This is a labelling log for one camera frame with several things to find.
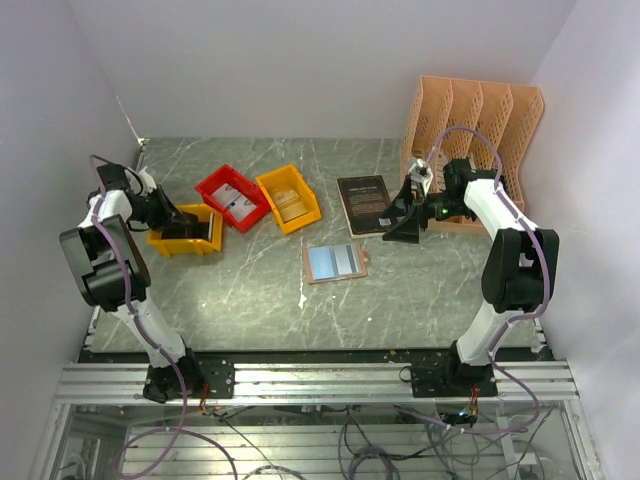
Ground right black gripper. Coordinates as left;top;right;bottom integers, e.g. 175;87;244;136
380;175;474;243

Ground red bin with cards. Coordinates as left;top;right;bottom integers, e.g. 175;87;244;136
195;164;271;233

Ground white silver VIP card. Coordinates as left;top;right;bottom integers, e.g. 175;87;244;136
333;244;362;276

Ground pink leather card holder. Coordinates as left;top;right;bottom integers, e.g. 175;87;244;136
303;243;368;284

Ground yellow bin with cards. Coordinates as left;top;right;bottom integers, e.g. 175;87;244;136
256;164;322;235

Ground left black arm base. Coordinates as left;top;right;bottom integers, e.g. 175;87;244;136
142;348;235;403

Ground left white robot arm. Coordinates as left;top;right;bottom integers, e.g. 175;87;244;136
59;155;207;403

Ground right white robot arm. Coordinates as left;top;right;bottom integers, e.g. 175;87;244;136
382;158;559;397

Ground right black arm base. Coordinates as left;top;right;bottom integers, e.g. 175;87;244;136
399;364;498;398

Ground black book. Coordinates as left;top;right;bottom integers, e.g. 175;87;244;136
337;175;397;238

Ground peach file organizer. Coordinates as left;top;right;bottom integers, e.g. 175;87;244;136
399;75;544;235

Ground aluminium frame rail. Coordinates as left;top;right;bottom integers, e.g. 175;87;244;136
54;361;579;406

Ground tangled floor cables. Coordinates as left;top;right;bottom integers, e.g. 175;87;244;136
199;399;551;480

